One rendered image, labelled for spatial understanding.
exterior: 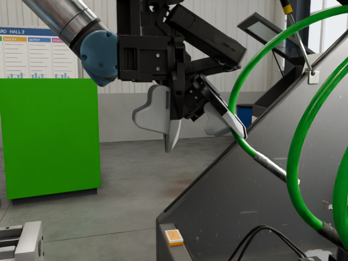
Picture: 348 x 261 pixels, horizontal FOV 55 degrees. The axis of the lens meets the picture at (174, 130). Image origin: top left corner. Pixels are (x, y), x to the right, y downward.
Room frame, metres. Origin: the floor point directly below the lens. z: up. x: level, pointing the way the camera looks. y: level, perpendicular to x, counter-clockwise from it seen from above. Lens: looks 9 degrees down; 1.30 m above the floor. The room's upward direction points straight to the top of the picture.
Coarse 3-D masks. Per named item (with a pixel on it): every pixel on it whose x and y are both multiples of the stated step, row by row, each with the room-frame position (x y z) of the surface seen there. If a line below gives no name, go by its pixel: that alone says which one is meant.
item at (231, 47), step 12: (180, 12) 0.43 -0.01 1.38; (192, 12) 0.43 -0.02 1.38; (168, 24) 0.44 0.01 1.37; (180, 24) 0.43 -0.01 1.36; (192, 24) 0.43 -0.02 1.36; (204, 24) 0.43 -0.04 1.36; (192, 36) 0.44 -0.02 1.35; (204, 36) 0.43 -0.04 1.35; (216, 36) 0.44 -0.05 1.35; (204, 48) 0.46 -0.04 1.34; (216, 48) 0.44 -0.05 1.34; (228, 48) 0.44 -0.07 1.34; (240, 48) 0.45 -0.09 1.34; (216, 60) 0.47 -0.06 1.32; (228, 60) 0.45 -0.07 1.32; (240, 60) 0.45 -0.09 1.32
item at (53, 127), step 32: (0, 96) 3.22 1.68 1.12; (32, 96) 3.34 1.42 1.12; (64, 96) 3.47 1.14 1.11; (96, 96) 3.60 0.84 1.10; (32, 128) 3.33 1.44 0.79; (64, 128) 3.46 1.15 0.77; (96, 128) 3.60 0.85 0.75; (32, 160) 3.33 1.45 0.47; (64, 160) 3.45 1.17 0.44; (96, 160) 3.59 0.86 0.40; (32, 192) 3.32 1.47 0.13; (64, 192) 3.49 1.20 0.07; (96, 192) 3.63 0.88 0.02
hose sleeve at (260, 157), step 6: (258, 156) 0.61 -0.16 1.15; (264, 156) 0.61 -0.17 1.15; (258, 162) 0.61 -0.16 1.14; (264, 162) 0.60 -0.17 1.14; (270, 162) 0.61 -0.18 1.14; (270, 168) 0.60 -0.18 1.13; (276, 168) 0.60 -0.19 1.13; (276, 174) 0.60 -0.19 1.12; (282, 174) 0.60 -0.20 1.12; (282, 180) 0.60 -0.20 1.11
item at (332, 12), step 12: (324, 12) 0.59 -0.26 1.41; (336, 12) 0.59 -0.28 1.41; (300, 24) 0.60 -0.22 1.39; (276, 36) 0.61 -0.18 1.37; (288, 36) 0.61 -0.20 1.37; (264, 48) 0.61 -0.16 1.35; (252, 60) 0.61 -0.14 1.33; (240, 84) 0.62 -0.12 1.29; (228, 108) 0.62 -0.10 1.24; (240, 144) 0.62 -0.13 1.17; (252, 156) 0.61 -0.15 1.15
